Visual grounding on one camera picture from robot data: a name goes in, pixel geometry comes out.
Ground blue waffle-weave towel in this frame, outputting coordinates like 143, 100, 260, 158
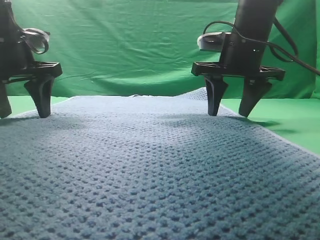
0, 91, 320, 240

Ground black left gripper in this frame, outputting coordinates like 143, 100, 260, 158
0, 0, 63, 119

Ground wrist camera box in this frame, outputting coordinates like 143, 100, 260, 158
22, 28, 51, 49
197, 32, 231, 53

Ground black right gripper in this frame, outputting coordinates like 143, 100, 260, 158
191, 32, 286, 118

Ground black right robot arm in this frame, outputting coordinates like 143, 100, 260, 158
191, 0, 285, 117

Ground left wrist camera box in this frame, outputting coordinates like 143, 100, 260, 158
22, 28, 51, 49

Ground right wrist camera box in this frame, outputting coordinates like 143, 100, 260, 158
197, 32, 231, 53

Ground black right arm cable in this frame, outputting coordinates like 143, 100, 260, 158
201, 16, 320, 76

